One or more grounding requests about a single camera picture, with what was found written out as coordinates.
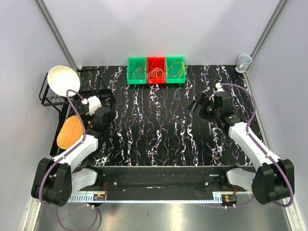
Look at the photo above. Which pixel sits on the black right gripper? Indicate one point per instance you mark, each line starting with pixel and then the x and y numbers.
pixel 202 99

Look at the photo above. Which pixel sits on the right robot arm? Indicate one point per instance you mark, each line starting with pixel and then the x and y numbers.
pixel 273 179

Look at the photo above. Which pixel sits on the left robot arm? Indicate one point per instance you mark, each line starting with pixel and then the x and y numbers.
pixel 55 179

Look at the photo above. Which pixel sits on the right green plastic bin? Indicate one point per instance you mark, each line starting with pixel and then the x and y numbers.
pixel 175 70

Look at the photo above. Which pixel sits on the green plastic bin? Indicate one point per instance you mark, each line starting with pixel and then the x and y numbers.
pixel 136 71
pixel 175 70

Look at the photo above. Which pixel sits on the red plastic bin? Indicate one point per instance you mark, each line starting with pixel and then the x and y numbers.
pixel 156 70

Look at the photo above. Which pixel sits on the left green plastic bin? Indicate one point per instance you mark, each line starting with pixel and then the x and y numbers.
pixel 136 71

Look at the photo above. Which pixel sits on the white mug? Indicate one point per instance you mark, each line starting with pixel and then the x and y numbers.
pixel 243 62

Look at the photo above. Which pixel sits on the white bowl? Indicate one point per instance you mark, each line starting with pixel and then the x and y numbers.
pixel 62 78

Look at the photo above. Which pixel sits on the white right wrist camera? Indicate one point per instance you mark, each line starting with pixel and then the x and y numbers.
pixel 217 88

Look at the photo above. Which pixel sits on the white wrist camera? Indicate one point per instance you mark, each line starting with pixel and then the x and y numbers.
pixel 217 88
pixel 93 102

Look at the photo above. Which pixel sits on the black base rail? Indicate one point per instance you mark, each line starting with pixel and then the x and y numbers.
pixel 163 184

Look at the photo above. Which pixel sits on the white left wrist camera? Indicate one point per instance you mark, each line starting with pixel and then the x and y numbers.
pixel 93 102

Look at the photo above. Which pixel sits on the black wire dish rack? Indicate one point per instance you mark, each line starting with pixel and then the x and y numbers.
pixel 92 84

